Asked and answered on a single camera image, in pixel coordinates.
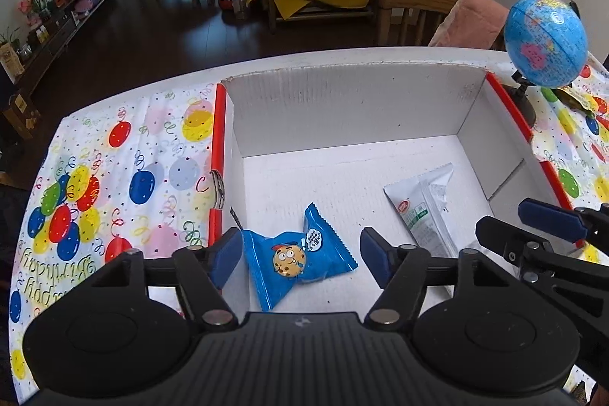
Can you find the balloon print tablecloth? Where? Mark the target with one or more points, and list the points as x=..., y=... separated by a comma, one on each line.
x=145, y=170

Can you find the opened snack wrapper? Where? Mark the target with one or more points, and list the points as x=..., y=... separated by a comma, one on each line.
x=576, y=100

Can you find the silver white snack packet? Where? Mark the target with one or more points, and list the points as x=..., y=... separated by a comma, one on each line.
x=421, y=202

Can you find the blue cookie packet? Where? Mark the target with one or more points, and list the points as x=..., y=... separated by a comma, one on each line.
x=277, y=264

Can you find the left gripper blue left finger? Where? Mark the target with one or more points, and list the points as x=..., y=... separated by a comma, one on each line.
x=224, y=256

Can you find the blue desk globe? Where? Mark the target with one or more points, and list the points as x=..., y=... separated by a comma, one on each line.
x=547, y=44

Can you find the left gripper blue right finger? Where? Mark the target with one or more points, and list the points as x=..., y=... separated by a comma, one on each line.
x=382, y=258

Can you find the pink cloth on chair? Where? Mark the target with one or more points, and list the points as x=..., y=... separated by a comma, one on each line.
x=471, y=24

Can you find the tv cabinet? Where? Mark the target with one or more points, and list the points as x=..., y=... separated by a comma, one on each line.
x=64, y=25

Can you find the red cardboard box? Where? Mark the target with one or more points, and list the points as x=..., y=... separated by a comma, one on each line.
x=333, y=129

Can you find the wooden chair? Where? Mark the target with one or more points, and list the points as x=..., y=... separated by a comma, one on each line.
x=425, y=14

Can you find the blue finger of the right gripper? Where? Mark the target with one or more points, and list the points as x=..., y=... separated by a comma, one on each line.
x=564, y=224

